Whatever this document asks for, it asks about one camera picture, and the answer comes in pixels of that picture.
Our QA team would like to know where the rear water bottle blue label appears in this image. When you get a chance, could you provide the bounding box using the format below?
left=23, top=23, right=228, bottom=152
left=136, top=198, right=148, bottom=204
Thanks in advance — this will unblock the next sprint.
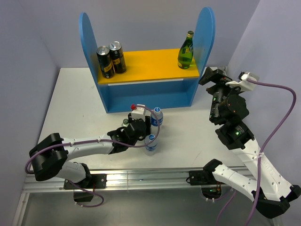
left=150, top=107, right=164, bottom=135

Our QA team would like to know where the purple cable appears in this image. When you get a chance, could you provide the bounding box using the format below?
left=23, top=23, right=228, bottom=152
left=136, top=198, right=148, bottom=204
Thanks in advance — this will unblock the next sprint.
left=215, top=79, right=297, bottom=226
left=24, top=105, right=161, bottom=208

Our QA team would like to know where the water bottle blue label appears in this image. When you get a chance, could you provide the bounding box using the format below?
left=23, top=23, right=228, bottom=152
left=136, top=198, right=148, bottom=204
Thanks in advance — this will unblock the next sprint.
left=144, top=134, right=158, bottom=156
left=150, top=107, right=164, bottom=135

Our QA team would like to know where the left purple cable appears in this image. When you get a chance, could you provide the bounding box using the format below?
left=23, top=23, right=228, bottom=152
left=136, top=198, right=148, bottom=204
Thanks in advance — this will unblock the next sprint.
left=24, top=105, right=161, bottom=208

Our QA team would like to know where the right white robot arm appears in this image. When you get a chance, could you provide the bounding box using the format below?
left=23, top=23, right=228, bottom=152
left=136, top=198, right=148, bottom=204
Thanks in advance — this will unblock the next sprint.
left=186, top=67, right=301, bottom=219

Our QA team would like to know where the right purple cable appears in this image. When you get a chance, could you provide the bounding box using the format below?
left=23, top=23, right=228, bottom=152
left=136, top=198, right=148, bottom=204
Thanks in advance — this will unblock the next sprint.
left=215, top=79, right=297, bottom=226

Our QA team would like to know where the front water bottle blue label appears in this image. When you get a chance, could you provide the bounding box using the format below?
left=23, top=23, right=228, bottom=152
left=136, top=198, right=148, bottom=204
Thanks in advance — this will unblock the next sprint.
left=144, top=134, right=158, bottom=156

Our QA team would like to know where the clear Chang bottle rear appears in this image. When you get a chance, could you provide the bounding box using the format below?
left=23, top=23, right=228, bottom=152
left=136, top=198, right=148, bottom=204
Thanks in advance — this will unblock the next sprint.
left=121, top=119, right=129, bottom=127

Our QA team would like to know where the front black gold can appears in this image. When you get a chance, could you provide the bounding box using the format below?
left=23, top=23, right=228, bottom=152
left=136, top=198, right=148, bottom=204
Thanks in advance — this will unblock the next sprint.
left=96, top=46, right=114, bottom=79

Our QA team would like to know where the black gold can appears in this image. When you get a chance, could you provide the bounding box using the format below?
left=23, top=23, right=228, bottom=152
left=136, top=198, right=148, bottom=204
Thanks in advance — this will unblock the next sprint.
left=109, top=41, right=127, bottom=74
left=96, top=46, right=114, bottom=79

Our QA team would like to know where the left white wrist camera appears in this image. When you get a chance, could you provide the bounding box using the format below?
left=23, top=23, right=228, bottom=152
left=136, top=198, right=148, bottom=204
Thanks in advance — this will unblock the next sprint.
left=131, top=104, right=146, bottom=121

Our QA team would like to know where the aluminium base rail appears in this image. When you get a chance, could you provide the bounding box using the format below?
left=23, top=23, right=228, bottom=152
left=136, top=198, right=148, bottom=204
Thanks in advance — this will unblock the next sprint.
left=21, top=168, right=259, bottom=191

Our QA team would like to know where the rear black gold can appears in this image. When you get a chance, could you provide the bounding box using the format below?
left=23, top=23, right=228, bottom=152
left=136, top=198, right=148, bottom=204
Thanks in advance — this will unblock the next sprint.
left=109, top=41, right=127, bottom=74

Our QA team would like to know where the aluminium side rail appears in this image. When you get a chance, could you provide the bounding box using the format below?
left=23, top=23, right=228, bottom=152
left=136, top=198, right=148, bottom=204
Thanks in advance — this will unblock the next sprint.
left=217, top=66, right=228, bottom=73

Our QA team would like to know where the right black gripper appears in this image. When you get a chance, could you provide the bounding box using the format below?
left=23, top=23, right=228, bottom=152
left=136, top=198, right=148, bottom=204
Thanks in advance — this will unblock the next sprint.
left=198, top=66, right=244, bottom=122

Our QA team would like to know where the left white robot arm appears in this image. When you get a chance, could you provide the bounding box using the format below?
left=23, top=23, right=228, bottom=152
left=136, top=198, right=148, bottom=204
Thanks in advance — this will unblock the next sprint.
left=29, top=113, right=151, bottom=188

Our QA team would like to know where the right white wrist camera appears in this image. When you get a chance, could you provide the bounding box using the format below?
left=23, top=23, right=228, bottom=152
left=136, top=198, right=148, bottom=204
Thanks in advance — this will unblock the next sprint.
left=225, top=72, right=260, bottom=92

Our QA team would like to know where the blue and yellow shelf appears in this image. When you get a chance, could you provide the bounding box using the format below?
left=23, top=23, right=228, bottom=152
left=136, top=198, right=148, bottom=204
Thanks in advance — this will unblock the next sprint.
left=79, top=7, right=215, bottom=113

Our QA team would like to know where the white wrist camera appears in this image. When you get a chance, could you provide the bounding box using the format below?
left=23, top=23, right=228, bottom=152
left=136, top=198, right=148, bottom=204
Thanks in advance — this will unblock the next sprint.
left=225, top=72, right=260, bottom=92
left=131, top=104, right=146, bottom=121

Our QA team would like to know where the green Perrier bottle yellow label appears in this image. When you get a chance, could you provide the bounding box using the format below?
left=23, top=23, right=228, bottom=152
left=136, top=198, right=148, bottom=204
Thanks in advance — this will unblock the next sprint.
left=178, top=31, right=194, bottom=69

